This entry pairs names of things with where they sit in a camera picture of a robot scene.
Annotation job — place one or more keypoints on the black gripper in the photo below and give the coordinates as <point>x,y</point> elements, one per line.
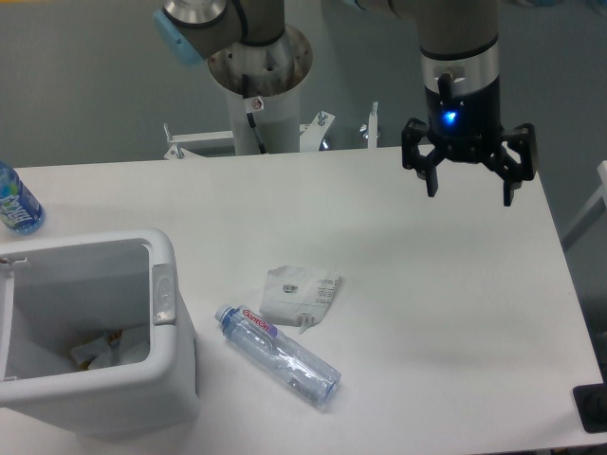
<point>467,128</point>

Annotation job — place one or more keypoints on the white paper wrapper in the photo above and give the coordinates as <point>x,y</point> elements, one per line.
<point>298,296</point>

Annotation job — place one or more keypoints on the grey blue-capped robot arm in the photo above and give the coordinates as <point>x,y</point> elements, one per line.
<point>458,38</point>

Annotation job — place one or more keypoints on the trash inside can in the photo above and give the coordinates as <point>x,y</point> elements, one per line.
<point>113,349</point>

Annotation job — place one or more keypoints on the white trash can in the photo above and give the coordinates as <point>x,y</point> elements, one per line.
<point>57,293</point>

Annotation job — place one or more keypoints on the black clamp at table edge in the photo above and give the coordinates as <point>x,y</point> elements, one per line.
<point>591,405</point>

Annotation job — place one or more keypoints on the clear plastic water bottle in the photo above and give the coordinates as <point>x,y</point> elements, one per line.
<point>288,361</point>

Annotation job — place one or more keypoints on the blue labelled drink bottle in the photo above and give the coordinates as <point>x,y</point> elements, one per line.
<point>21,212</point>

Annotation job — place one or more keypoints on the white frame leg at right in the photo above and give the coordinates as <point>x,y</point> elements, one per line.
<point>588,214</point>

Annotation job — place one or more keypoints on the white metal base frame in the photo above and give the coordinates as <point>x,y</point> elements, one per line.
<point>254,138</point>

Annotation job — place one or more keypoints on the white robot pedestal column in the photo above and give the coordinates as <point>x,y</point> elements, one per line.
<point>265,81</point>

